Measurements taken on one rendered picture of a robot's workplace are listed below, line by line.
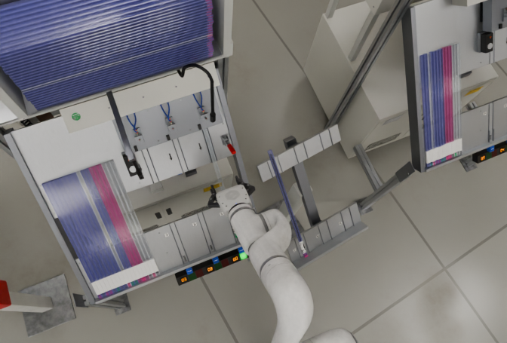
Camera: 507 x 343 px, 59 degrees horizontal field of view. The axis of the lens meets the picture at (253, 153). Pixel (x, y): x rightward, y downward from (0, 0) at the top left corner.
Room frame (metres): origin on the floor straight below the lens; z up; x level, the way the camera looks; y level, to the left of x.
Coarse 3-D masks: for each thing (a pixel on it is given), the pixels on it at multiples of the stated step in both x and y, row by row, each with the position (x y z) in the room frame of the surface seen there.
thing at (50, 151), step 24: (216, 96) 0.71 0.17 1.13; (48, 120) 0.47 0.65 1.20; (24, 144) 0.39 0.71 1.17; (48, 144) 0.41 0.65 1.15; (72, 144) 0.43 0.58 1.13; (96, 144) 0.45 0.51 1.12; (120, 144) 0.48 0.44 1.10; (168, 144) 0.53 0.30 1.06; (192, 144) 0.55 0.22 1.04; (216, 144) 0.58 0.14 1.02; (48, 168) 0.35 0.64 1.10; (72, 168) 0.37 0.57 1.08; (120, 168) 0.41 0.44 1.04; (144, 168) 0.44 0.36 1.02; (168, 168) 0.46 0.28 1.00; (192, 168) 0.49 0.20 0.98
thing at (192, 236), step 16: (208, 208) 0.38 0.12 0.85; (176, 224) 0.30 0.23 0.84; (192, 224) 0.32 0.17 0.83; (208, 224) 0.33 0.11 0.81; (224, 224) 0.35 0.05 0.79; (160, 240) 0.23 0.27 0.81; (176, 240) 0.25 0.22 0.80; (192, 240) 0.26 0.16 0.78; (208, 240) 0.28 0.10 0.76; (224, 240) 0.29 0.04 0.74; (160, 256) 0.18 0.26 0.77; (176, 256) 0.19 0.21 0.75; (192, 256) 0.21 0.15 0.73; (160, 272) 0.13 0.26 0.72
